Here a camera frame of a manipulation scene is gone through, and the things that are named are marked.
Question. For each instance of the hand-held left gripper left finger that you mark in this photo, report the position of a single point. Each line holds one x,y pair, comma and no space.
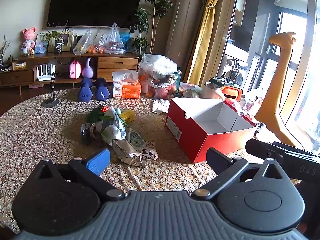
96,162

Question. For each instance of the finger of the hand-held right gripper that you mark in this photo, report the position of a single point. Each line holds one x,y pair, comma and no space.
295,149
262,148

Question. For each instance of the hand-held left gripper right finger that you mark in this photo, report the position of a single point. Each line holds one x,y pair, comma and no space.
218,161

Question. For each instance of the silver foil bag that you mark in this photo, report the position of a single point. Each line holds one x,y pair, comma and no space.
126,153

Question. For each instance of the dark snack packet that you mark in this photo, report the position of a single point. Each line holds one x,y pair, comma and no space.
86,131

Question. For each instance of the red cardboard box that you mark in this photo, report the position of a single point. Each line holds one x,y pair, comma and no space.
190,140

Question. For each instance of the green white correction tape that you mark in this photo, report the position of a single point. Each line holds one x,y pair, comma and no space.
133,140

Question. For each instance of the colourful toy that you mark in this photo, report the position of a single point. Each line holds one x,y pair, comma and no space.
95,115

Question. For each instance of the cartoon face charm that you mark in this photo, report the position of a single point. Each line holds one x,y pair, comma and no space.
148,152

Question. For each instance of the teal round case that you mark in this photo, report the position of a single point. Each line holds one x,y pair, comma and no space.
118,110

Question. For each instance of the black remote control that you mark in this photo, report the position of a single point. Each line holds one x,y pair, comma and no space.
260,127

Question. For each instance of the yellow giraffe toy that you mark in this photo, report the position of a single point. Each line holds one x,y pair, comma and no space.
272,92

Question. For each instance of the orange white case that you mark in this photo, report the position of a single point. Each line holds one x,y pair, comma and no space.
232,93

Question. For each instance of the blue dumbbell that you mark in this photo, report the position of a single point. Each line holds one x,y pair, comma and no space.
102,91
85,93

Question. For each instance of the beige mug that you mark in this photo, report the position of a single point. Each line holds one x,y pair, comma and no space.
211,91

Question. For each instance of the cream round container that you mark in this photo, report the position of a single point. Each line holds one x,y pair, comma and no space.
190,93

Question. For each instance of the black phone stand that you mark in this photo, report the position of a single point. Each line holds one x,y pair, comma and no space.
50,102

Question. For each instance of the washing machine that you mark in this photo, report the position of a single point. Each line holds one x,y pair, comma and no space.
240,76

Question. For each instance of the orange tissue box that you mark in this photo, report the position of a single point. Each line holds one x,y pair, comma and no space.
126,91

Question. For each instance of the green pen holder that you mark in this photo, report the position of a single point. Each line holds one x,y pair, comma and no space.
220,81

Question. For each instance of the clear plastic storage box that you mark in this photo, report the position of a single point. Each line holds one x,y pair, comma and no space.
190,86

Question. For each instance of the white crumpled wrapper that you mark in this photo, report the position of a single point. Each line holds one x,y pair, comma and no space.
160,106

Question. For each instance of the green ribbon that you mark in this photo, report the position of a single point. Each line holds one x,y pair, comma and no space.
178,80

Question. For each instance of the purple kettlebell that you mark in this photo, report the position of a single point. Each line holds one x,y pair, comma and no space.
88,71

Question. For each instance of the pink small suitcase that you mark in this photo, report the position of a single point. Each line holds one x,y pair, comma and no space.
74,70

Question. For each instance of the wooden TV cabinet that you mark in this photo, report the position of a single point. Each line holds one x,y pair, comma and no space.
115,65

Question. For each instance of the metal pot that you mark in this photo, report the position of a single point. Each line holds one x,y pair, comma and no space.
162,77

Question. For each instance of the white router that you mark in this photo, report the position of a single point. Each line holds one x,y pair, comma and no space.
45,72

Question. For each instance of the bag of oranges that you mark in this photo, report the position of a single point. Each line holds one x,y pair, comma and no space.
96,49

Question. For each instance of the large clear plastic bag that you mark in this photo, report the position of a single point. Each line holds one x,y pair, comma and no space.
157,65

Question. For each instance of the potted plant in dark vase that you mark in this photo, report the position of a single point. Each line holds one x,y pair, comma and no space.
59,47

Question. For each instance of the plastic bag with red box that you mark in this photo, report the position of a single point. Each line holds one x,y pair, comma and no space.
113,42

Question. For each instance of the yellow white small box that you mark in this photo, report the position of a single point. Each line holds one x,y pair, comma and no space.
20,65

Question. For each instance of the yellow curtain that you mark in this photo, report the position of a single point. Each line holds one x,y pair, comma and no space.
205,37

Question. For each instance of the small teapot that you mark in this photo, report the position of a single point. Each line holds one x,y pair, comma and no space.
10,59

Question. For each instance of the pink rabbit doll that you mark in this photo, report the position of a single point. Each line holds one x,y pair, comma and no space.
28,38

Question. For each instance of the vase of dried twigs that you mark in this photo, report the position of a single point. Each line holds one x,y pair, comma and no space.
3,52

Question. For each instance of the beige standing air conditioner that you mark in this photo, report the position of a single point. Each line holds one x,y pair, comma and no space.
182,17

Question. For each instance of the black television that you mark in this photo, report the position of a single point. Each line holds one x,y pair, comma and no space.
95,2

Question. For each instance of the wooden photo frame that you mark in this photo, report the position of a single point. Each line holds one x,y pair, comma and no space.
66,41

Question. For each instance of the blue picture frame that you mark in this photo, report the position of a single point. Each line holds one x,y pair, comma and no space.
41,43

